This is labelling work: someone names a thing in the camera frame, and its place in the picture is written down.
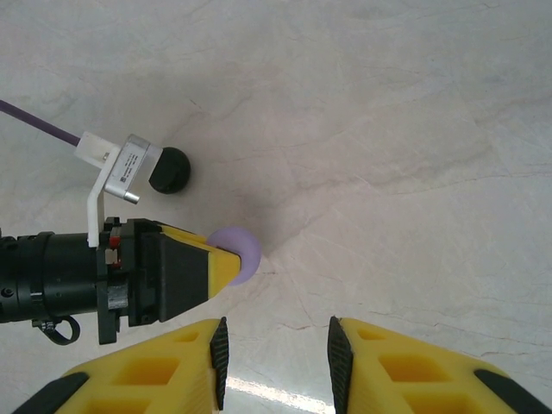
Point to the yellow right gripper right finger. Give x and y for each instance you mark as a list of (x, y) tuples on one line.
[(409, 384)]

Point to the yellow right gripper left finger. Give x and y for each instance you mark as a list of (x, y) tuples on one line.
[(164, 379)]

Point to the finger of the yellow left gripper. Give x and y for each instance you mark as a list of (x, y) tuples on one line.
[(185, 276)]

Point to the purple earbud charging case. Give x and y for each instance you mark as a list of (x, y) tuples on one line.
[(248, 254)]

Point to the black earbud charging case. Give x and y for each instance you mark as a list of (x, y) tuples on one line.
[(174, 170)]

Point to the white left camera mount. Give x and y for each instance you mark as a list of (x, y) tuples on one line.
[(95, 215)]

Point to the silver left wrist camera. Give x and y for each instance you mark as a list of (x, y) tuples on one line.
[(129, 168)]

